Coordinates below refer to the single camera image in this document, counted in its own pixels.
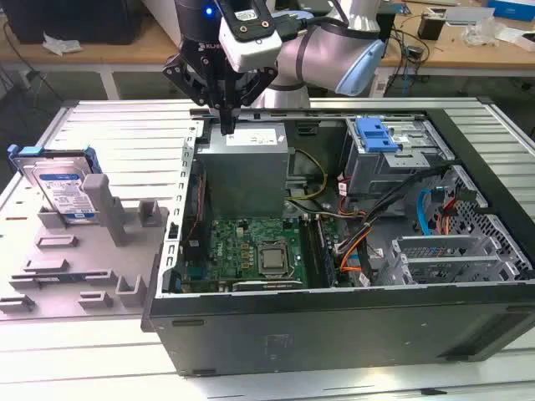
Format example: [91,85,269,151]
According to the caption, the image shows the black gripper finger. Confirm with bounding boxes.
[228,69,278,135]
[162,53,230,135]

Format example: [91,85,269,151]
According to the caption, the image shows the hard disk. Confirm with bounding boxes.
[7,144,104,226]

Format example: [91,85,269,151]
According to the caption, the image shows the orange red power wire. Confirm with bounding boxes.
[433,186,477,236]

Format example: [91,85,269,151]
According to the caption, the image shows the metal disk bay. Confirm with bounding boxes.
[378,165,534,287]

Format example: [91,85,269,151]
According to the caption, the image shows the white foam box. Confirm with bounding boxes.
[141,0,181,55]

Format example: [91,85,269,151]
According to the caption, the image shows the wooden desk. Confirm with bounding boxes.
[0,0,535,100]

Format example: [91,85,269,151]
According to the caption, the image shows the grey power supply unit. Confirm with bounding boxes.
[196,123,292,221]

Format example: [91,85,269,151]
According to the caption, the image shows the large black box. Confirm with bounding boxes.
[0,0,143,46]

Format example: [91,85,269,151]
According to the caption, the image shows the crumpled white paper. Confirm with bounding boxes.
[41,33,84,58]

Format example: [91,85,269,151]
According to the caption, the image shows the blue drive cage latch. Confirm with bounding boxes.
[354,118,402,155]

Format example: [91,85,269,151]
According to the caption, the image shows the black computer tower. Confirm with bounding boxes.
[374,11,397,43]

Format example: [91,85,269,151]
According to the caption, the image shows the metal optical drive cage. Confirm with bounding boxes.
[340,116,455,197]

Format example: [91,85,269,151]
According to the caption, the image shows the CPU socket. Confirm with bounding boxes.
[255,240,293,277]

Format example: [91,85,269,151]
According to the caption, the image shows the green motherboard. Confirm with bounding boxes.
[181,215,348,293]

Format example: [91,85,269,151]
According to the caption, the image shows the silver CPU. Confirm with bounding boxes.
[261,249,288,268]

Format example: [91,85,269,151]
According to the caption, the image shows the black RAM slot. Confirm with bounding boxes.
[298,215,318,289]

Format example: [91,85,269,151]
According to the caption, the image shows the small black box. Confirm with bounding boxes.
[417,12,445,42]

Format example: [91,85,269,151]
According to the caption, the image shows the black case fan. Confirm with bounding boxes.
[183,166,212,268]

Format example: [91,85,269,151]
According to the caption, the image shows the RAM stick with black chips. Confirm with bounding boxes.
[316,215,338,289]

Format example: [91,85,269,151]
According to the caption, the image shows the flat grey box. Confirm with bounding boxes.
[442,6,497,26]

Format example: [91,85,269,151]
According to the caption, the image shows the grey parts rack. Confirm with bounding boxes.
[0,173,171,322]

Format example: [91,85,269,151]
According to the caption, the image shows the clear plastic bag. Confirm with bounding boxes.
[459,18,507,47]

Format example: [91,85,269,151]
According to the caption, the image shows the RAM stick with white label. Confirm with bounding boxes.
[11,273,87,289]

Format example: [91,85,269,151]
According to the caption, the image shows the black PC case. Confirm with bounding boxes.
[140,107,535,379]

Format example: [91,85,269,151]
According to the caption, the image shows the blue cardboard box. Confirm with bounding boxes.
[487,0,535,22]

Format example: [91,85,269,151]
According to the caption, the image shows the thick black camera cable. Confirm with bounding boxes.
[271,11,314,43]

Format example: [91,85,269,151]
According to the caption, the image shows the yellow black wires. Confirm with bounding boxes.
[286,148,329,206]

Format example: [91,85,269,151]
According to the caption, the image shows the thin blue cable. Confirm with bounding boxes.
[399,39,413,99]

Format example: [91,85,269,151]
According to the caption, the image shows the multicolour power wires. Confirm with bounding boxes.
[286,200,371,256]

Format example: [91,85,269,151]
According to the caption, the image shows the black sleeved cable bundle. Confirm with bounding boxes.
[334,165,455,256]

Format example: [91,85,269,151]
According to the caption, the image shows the orange data wire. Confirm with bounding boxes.
[339,246,364,277]

